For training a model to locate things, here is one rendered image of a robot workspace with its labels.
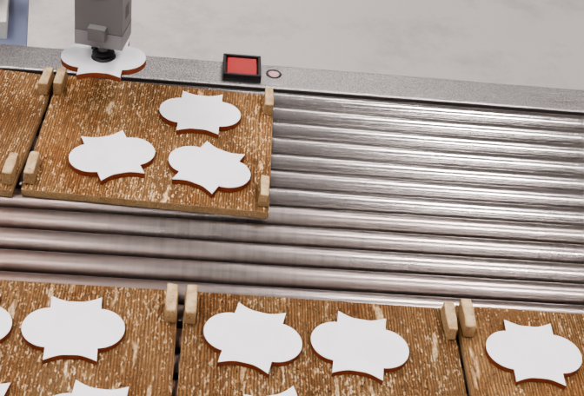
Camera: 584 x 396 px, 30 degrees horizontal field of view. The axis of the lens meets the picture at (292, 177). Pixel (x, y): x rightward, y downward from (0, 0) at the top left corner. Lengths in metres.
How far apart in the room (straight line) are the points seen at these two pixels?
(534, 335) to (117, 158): 0.75
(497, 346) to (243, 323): 0.38
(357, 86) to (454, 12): 2.32
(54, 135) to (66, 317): 0.46
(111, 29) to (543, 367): 0.90
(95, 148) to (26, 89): 0.23
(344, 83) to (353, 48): 1.92
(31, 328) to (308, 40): 2.69
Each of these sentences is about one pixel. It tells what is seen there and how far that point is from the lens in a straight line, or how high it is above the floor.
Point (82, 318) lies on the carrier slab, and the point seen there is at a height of 0.95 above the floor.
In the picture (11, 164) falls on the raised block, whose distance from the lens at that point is 1.86.
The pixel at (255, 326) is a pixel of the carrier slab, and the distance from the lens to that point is 1.61.
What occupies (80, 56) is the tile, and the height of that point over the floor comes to 1.05.
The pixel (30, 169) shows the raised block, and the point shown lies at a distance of 1.84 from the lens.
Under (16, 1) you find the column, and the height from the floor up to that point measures 0.87.
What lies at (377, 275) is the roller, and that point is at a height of 0.92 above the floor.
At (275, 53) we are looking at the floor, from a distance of 4.03.
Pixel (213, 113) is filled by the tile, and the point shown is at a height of 0.95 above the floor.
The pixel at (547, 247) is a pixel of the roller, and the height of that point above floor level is 0.92.
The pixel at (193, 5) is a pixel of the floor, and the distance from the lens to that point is 4.27.
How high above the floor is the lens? 2.10
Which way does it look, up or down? 38 degrees down
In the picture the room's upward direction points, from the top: 8 degrees clockwise
